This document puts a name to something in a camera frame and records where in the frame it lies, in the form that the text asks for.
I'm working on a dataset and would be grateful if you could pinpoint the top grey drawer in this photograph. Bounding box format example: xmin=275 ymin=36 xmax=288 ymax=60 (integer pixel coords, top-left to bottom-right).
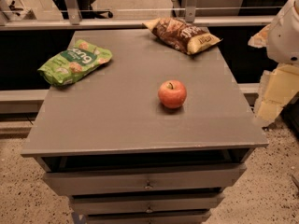
xmin=43 ymin=163 xmax=246 ymax=196

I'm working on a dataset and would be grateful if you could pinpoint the bottom grey drawer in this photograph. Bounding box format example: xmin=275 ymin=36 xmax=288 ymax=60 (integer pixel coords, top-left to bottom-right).
xmin=87 ymin=210 xmax=210 ymax=224

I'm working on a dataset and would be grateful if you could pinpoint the red apple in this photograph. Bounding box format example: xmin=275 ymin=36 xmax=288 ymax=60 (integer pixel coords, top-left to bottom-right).
xmin=158 ymin=80 xmax=187 ymax=109

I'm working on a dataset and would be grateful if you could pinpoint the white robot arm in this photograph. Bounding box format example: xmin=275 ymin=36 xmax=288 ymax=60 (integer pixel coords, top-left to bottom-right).
xmin=266 ymin=0 xmax=299 ymax=64

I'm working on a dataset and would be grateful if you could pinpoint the brown chip bag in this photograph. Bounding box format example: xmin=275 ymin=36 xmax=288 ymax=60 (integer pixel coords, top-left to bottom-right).
xmin=144 ymin=18 xmax=221 ymax=55

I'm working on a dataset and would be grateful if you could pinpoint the grey metal railing frame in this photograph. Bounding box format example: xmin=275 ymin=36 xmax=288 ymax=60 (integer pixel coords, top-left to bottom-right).
xmin=1 ymin=0 xmax=287 ymax=31

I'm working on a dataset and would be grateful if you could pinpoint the grey drawer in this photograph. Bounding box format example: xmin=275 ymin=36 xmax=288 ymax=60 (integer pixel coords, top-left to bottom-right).
xmin=43 ymin=163 xmax=246 ymax=196
xmin=87 ymin=210 xmax=210 ymax=224
xmin=71 ymin=193 xmax=224 ymax=215

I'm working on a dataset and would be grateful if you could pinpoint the green rice chip bag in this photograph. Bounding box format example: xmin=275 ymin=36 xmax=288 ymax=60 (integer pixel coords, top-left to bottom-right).
xmin=37 ymin=39 xmax=112 ymax=86

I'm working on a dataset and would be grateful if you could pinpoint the grey drawer cabinet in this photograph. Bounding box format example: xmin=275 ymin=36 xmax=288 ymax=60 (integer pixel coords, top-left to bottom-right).
xmin=21 ymin=27 xmax=269 ymax=224

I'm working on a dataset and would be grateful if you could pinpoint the middle grey drawer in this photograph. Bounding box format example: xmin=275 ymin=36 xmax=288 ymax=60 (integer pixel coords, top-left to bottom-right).
xmin=71 ymin=193 xmax=224 ymax=215

